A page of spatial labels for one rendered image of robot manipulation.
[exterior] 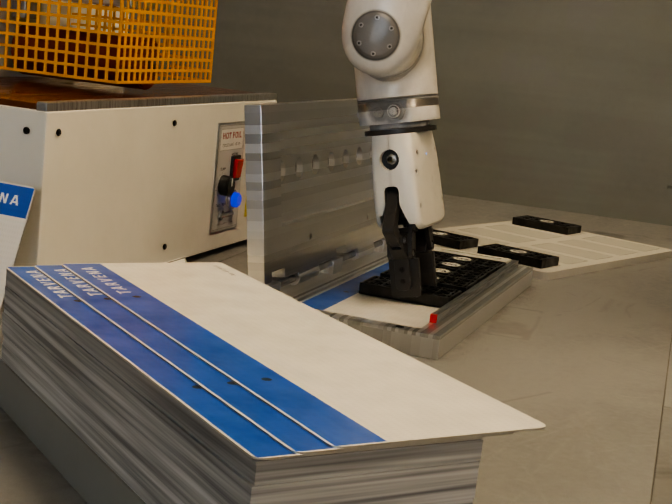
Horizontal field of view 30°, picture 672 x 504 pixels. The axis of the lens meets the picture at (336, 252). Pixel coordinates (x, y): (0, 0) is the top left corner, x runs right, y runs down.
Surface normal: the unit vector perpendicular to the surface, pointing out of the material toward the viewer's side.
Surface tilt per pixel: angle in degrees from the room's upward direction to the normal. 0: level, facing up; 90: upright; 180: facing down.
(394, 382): 0
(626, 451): 0
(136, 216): 90
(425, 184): 78
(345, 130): 83
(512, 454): 0
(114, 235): 90
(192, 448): 90
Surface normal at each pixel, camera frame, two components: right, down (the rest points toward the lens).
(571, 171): -0.28, 0.14
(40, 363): -0.86, 0.00
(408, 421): 0.11, -0.98
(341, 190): 0.94, 0.04
